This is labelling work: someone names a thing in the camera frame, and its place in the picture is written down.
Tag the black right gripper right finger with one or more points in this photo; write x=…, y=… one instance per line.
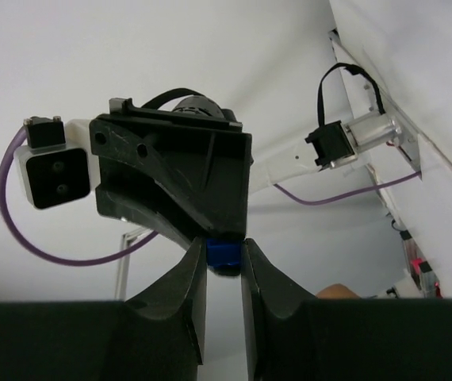
x=293, y=335

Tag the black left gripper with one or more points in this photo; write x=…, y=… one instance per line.
x=179, y=165

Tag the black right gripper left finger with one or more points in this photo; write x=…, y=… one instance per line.
x=159, y=334

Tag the tiny blue lego stud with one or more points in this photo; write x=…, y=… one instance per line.
x=223, y=253

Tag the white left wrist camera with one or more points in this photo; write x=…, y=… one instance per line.
x=55, y=161

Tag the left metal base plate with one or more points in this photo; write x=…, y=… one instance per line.
x=375, y=129

